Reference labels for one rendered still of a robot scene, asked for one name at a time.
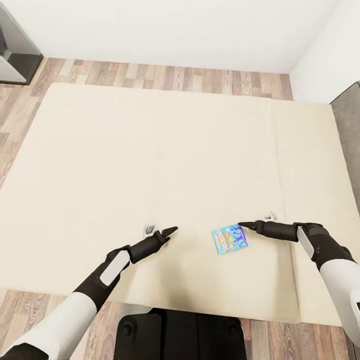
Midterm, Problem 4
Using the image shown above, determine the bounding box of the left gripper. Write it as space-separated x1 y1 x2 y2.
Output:
139 226 178 258

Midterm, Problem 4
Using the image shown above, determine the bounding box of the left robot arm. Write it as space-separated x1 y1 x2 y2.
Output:
0 220 178 360

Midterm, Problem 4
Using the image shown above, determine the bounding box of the board game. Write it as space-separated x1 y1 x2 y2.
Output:
212 224 249 255

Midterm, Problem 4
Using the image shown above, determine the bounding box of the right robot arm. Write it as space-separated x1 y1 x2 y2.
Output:
238 211 360 347

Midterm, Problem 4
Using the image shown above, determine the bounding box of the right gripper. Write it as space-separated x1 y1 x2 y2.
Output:
238 219 283 240

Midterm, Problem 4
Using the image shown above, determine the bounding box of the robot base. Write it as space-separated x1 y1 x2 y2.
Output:
113 304 247 360

